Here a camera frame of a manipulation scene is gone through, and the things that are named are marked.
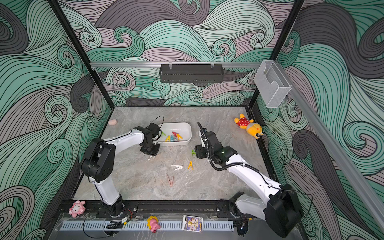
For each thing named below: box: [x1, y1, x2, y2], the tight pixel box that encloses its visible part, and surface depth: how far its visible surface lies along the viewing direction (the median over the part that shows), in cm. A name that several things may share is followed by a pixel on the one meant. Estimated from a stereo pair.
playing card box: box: [182, 215, 204, 233], surface depth 70 cm
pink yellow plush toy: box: [147, 215, 161, 234], surface depth 69 cm
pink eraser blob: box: [108, 119, 118, 126], surface depth 112 cm
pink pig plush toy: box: [68, 200, 86, 218], surface depth 73 cm
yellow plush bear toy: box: [234, 113, 264, 139], surface depth 102 cm
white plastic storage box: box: [157, 122, 192, 146], surface depth 105 cm
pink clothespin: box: [166, 173, 174, 187], surface depth 83 cm
